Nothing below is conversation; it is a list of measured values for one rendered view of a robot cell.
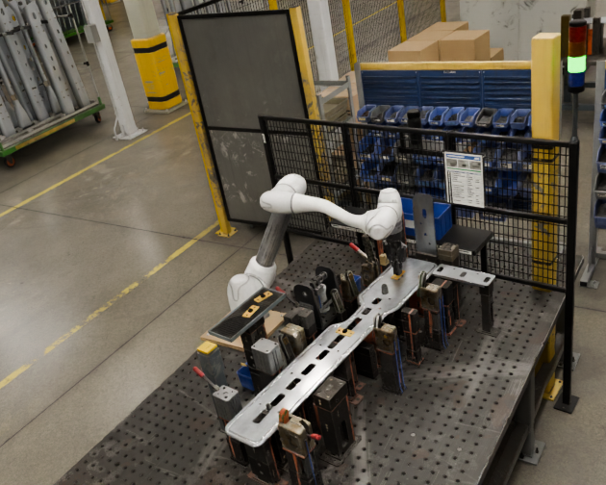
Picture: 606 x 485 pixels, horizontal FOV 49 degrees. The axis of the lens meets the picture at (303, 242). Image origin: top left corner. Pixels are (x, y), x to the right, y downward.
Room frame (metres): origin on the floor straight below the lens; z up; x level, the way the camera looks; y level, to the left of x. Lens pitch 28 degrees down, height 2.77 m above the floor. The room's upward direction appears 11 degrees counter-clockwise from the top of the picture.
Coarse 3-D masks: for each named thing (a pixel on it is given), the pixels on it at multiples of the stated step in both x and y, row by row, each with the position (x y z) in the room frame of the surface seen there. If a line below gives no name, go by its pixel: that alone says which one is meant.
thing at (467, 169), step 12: (444, 156) 3.13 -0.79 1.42; (456, 156) 3.09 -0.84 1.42; (468, 156) 3.04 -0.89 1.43; (480, 156) 3.00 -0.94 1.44; (444, 168) 3.13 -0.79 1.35; (456, 168) 3.09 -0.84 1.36; (468, 168) 3.04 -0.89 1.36; (480, 168) 3.00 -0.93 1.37; (444, 180) 3.14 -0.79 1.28; (456, 180) 3.09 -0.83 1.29; (468, 180) 3.05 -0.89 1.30; (480, 180) 3.00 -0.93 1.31; (456, 192) 3.10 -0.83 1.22; (468, 192) 3.05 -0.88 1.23; (480, 192) 3.00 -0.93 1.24; (456, 204) 3.10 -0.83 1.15; (468, 204) 3.05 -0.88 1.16; (480, 204) 3.01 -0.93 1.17
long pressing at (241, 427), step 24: (408, 264) 2.85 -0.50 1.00; (432, 264) 2.81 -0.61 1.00; (408, 288) 2.64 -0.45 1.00; (360, 312) 2.52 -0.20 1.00; (384, 312) 2.48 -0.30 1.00; (336, 336) 2.37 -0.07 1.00; (360, 336) 2.34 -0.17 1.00; (312, 360) 2.24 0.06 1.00; (336, 360) 2.21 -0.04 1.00; (288, 384) 2.11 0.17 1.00; (312, 384) 2.09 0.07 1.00; (264, 408) 2.00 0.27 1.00; (288, 408) 1.98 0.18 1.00; (240, 432) 1.89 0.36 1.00; (264, 432) 1.87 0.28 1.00
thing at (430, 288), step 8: (424, 288) 2.55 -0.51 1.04; (432, 288) 2.53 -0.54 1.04; (440, 288) 2.53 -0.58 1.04; (424, 296) 2.54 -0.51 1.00; (432, 296) 2.52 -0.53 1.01; (440, 296) 2.52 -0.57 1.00; (424, 304) 2.55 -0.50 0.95; (432, 304) 2.52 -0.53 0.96; (440, 304) 2.51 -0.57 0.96; (424, 312) 2.55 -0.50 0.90; (432, 312) 2.52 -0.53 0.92; (440, 312) 2.54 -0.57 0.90; (424, 320) 2.56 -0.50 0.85; (432, 320) 2.53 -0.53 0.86; (440, 320) 2.54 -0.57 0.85; (424, 328) 2.55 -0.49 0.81; (432, 328) 2.54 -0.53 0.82; (440, 328) 2.53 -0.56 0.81; (432, 336) 2.53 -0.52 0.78; (440, 336) 2.51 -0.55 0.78; (424, 344) 2.57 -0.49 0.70; (432, 344) 2.53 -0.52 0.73; (440, 344) 2.51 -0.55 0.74; (440, 352) 2.49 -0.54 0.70
